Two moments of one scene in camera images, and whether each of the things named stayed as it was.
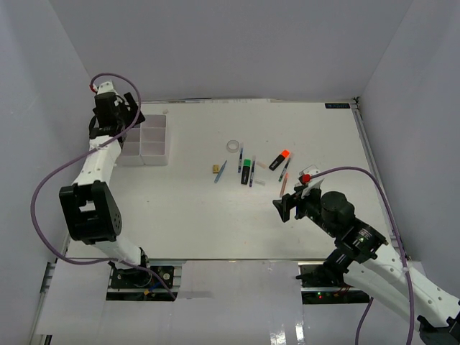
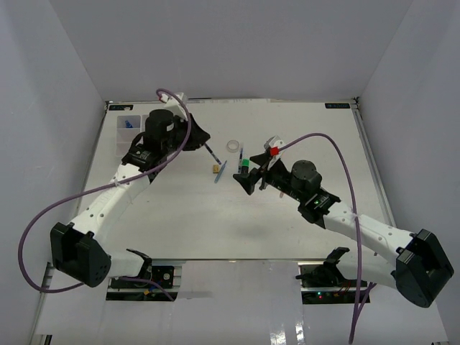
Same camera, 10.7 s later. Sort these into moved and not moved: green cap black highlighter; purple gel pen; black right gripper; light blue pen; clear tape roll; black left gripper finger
Moved: purple gel pen; black left gripper finger; black right gripper
Not moved: clear tape roll; green cap black highlighter; light blue pen
